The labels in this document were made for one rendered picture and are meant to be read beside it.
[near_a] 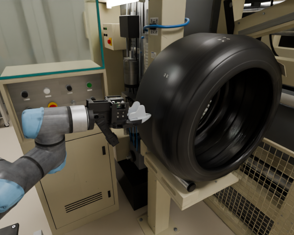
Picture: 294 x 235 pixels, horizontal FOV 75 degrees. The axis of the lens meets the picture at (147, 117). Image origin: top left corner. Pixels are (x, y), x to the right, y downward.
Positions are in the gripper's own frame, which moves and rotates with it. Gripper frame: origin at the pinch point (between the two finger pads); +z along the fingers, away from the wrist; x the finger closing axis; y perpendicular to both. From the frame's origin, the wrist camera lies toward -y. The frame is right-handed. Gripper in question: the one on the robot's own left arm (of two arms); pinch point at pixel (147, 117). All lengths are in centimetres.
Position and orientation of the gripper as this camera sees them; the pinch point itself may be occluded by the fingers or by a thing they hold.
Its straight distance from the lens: 64.7
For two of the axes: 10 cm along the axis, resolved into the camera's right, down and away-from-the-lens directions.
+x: -4.7, -3.9, 7.9
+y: 1.1, -9.1, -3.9
